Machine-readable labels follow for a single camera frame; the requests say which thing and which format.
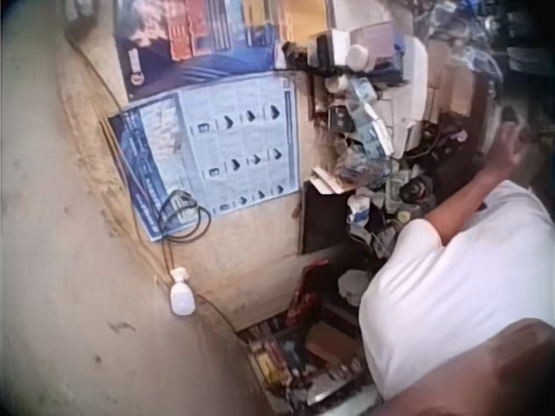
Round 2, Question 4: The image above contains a cluttered shelf of spare parts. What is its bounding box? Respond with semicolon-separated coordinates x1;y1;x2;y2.
281;0;506;265

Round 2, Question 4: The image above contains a dark blue wall poster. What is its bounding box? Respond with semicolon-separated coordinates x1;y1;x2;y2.
113;0;284;103

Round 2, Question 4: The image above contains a yellow wall poster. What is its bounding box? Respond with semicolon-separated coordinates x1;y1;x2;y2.
277;0;331;45

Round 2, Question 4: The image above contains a light blue chart poster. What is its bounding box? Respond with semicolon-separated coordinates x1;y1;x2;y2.
107;70;303;244

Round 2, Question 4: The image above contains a white round jar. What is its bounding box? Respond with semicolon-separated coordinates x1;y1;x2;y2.
345;42;370;71

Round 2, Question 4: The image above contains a black coiled cable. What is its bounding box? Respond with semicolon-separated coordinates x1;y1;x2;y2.
157;187;213;270

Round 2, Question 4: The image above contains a thin wall wire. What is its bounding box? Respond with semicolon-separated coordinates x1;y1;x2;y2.
64;29;174;287

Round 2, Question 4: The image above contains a heap of boxes and parts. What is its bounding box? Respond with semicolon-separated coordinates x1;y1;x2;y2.
236;298;385;415

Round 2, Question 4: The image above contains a person's left hand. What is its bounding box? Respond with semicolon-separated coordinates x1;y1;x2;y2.
485;106;535;175

